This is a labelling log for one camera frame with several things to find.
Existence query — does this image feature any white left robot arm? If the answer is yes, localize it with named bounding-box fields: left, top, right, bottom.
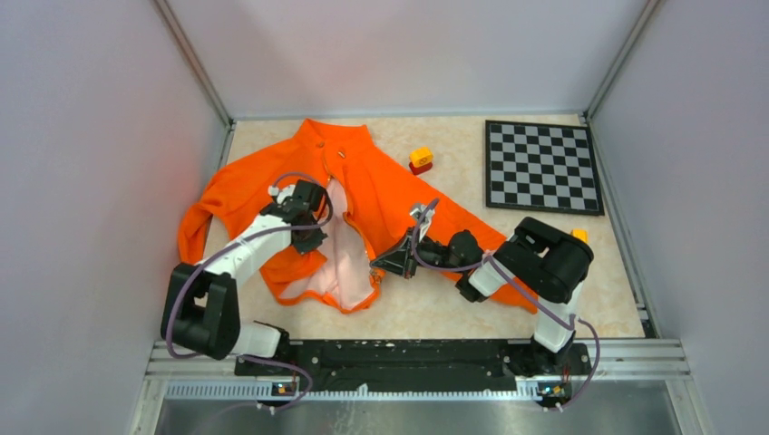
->
left=161, top=179, right=334, bottom=360

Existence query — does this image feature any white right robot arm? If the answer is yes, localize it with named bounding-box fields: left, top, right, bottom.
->
left=370, top=217, right=594, bottom=375

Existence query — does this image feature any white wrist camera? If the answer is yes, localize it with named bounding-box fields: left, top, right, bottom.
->
left=410, top=204, right=435, bottom=235
left=268, top=184, right=296, bottom=204

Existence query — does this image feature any yellow red toy block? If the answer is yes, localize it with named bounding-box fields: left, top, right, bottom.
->
left=409, top=147, right=433, bottom=176

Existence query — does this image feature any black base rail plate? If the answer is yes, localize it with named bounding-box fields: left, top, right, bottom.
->
left=234, top=339, right=591, bottom=392

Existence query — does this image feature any black grey checkerboard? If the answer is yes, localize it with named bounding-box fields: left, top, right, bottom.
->
left=484, top=120, right=605, bottom=216

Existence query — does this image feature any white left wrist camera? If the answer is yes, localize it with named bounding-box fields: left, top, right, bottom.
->
left=268, top=184, right=296, bottom=204

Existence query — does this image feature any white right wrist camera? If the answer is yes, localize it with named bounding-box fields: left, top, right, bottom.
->
left=410, top=204, right=435, bottom=235

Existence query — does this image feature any orange zip jacket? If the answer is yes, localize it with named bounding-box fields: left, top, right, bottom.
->
left=178, top=120, right=505, bottom=314

